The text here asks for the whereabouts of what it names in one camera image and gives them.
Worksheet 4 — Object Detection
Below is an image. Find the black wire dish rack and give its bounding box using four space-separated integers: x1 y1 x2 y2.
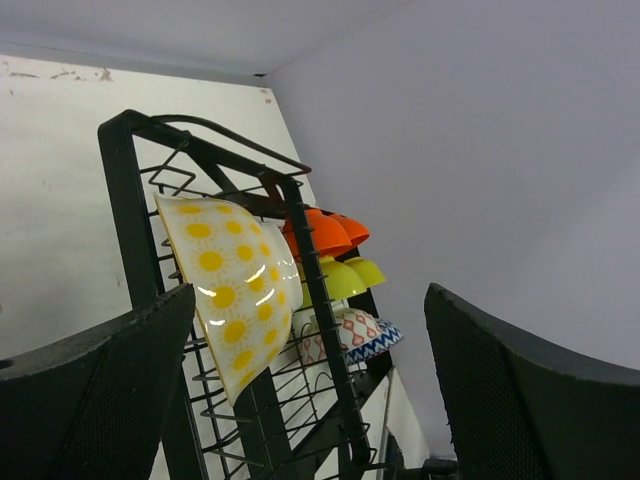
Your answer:
97 108 401 480

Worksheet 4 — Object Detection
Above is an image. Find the lime green bowl rear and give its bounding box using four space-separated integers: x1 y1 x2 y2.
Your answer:
319 256 367 301

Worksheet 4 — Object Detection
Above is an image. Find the orange bowl rear row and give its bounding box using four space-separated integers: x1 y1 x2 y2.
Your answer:
281 208 352 260

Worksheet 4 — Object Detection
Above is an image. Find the blue zigzag pattern bowl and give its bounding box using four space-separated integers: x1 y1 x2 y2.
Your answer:
345 319 404 366

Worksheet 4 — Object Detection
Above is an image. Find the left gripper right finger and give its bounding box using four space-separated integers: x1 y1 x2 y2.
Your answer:
424 283 639 479

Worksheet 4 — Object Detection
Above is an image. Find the yellow sun pattern bowl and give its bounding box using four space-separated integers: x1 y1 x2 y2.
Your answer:
154 194 299 404

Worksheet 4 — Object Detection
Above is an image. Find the orange bowl front row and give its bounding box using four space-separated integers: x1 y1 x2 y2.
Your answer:
330 213 370 247

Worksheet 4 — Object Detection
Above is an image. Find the lime green bowl front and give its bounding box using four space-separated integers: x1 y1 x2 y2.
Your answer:
343 256 387 289

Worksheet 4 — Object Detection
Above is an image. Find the orange bowl row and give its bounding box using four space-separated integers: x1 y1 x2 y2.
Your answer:
281 208 352 260
330 213 370 247

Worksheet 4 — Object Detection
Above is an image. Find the lime green bowl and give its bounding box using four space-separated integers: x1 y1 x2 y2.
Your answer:
343 256 387 289
319 256 367 301

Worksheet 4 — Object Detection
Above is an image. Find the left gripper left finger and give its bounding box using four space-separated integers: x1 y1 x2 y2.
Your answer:
1 284 195 479

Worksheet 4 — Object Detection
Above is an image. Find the red diamond pattern bowl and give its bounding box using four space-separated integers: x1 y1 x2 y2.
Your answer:
292 307 384 366

